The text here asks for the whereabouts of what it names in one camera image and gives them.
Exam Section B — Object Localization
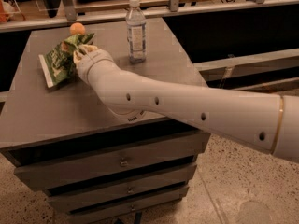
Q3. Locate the metal shelf rail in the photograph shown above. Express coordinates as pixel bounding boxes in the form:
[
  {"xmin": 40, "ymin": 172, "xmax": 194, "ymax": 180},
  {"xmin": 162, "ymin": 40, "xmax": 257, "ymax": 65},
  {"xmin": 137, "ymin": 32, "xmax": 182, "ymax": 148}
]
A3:
[{"xmin": 0, "ymin": 0, "xmax": 299, "ymax": 33}]

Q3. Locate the grey top drawer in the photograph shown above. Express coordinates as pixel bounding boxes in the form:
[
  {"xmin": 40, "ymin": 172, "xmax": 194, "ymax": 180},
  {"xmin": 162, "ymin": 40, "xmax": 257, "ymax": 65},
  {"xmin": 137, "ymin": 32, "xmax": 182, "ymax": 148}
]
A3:
[{"xmin": 14, "ymin": 130, "xmax": 210, "ymax": 191}]

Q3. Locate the grey middle drawer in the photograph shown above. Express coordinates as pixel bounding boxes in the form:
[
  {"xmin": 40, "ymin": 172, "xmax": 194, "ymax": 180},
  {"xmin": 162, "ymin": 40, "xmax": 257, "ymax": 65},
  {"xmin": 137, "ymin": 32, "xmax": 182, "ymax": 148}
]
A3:
[{"xmin": 48, "ymin": 160, "xmax": 196, "ymax": 213}]

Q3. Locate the clear plastic water bottle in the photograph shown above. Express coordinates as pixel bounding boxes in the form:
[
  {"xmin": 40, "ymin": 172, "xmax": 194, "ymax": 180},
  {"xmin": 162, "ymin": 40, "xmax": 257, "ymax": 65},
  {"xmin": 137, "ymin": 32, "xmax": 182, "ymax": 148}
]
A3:
[{"xmin": 126, "ymin": 0, "xmax": 146, "ymax": 63}]

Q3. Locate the grey drawer cabinet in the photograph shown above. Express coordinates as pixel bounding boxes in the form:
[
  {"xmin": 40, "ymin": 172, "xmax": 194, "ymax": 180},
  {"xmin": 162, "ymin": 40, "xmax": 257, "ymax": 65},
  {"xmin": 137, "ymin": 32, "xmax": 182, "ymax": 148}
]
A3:
[{"xmin": 0, "ymin": 29, "xmax": 198, "ymax": 214}]

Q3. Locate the grey bottom drawer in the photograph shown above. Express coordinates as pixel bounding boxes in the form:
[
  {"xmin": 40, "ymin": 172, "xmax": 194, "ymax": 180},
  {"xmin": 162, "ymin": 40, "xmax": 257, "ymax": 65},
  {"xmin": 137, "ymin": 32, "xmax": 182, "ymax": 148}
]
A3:
[{"xmin": 69, "ymin": 183, "xmax": 189, "ymax": 224}]

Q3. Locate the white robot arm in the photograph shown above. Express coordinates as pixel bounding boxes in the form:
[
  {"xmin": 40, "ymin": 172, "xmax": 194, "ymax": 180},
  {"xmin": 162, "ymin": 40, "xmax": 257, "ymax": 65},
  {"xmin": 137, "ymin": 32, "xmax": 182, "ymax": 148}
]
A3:
[{"xmin": 73, "ymin": 45, "xmax": 299, "ymax": 162}]

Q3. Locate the orange fruit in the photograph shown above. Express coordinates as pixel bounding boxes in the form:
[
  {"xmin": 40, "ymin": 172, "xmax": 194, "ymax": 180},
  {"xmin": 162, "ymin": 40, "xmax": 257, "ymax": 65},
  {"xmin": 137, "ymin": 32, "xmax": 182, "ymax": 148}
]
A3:
[{"xmin": 69, "ymin": 22, "xmax": 86, "ymax": 35}]

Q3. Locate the grey drawer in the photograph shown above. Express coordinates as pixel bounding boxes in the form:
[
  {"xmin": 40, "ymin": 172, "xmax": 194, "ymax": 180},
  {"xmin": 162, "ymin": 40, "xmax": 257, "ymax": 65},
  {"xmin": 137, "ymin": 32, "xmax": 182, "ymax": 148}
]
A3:
[
  {"xmin": 69, "ymin": 183, "xmax": 189, "ymax": 224},
  {"xmin": 48, "ymin": 160, "xmax": 196, "ymax": 213},
  {"xmin": 14, "ymin": 130, "xmax": 210, "ymax": 191}
]

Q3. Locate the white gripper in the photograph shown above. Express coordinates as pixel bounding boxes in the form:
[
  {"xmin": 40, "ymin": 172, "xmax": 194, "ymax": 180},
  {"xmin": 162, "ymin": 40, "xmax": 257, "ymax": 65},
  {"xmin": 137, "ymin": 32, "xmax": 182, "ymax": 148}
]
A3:
[{"xmin": 73, "ymin": 44, "xmax": 114, "ymax": 84}]

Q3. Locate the green jalapeno chip bag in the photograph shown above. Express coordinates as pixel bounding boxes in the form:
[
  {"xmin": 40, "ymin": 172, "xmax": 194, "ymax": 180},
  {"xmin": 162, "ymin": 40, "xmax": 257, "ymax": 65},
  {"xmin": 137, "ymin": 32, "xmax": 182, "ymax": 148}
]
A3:
[{"xmin": 38, "ymin": 34, "xmax": 94, "ymax": 88}]

